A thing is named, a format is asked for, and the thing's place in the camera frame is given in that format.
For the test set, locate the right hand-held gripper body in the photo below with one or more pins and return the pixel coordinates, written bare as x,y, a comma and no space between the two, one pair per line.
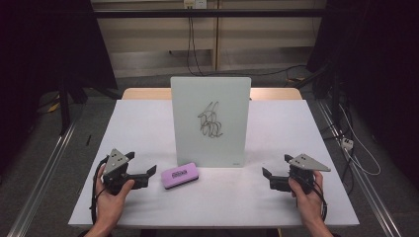
304,163

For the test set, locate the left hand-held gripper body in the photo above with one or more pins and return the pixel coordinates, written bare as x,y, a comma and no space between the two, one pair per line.
113,164

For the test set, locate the purple whiteboard eraser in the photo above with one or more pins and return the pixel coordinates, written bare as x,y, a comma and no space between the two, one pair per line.
179,175

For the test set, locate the pale glass whiteboard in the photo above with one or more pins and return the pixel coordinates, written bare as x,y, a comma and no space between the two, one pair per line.
210,98

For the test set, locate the person's right hand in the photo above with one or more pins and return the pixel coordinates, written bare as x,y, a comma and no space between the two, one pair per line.
306,204

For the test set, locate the person's left hand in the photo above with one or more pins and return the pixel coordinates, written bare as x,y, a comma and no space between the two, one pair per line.
112,205

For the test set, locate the white table cover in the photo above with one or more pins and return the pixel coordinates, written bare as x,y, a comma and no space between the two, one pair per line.
263,197

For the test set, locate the small black floor object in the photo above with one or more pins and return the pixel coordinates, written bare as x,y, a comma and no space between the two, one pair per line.
88,140

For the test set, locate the white power strip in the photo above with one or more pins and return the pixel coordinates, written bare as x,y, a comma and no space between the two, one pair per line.
347,143

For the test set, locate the wooden table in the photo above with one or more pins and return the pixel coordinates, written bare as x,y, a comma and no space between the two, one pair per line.
148,94

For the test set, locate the black metal stand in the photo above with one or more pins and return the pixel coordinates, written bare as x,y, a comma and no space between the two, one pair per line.
64,108

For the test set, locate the black curtain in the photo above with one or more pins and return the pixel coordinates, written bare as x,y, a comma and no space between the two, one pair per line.
49,39
378,65

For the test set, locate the black horizontal bar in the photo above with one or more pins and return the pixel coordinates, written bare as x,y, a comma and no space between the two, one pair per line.
210,13

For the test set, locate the metal floor rail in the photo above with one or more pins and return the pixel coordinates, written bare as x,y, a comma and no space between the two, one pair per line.
365,194
42,177

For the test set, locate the white wall socket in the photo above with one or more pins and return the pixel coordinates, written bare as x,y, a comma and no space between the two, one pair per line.
195,3

